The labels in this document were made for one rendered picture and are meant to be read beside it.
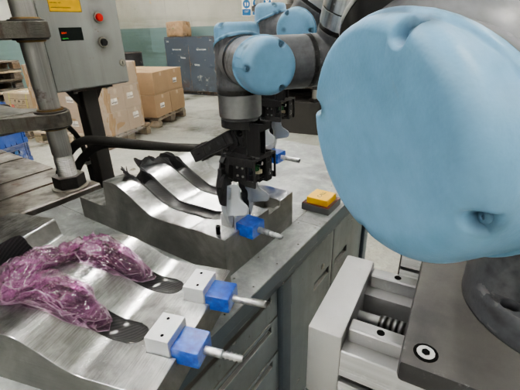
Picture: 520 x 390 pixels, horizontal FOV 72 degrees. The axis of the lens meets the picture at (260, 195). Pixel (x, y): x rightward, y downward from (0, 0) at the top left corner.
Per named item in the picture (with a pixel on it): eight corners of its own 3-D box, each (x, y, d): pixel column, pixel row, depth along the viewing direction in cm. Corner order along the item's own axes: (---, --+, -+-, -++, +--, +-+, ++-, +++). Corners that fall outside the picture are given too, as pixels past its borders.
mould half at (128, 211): (292, 224, 91) (292, 174, 86) (227, 278, 72) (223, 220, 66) (158, 183, 117) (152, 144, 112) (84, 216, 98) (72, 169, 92)
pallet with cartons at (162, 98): (186, 115, 578) (180, 66, 547) (159, 128, 507) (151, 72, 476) (123, 112, 611) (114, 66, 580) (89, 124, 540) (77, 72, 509)
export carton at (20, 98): (66, 117, 523) (59, 88, 506) (38, 124, 487) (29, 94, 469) (38, 114, 548) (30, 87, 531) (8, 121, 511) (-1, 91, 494)
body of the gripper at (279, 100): (280, 125, 90) (279, 75, 85) (252, 121, 94) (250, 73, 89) (295, 119, 96) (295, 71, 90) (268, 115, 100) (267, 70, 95)
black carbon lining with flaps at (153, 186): (258, 203, 87) (257, 165, 83) (214, 232, 75) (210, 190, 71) (160, 175, 105) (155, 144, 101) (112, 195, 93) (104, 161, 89)
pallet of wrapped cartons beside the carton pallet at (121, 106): (153, 133, 485) (141, 59, 445) (110, 150, 417) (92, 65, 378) (83, 126, 526) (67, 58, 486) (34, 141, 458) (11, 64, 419)
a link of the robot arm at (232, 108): (208, 94, 61) (237, 87, 67) (210, 121, 63) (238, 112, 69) (244, 97, 57) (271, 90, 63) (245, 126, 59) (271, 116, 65)
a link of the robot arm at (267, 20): (285, 1, 79) (248, 2, 82) (285, 54, 84) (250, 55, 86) (292, 2, 86) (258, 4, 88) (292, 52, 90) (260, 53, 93)
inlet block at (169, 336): (249, 358, 51) (248, 330, 49) (237, 389, 47) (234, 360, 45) (168, 339, 55) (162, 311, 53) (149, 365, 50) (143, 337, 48)
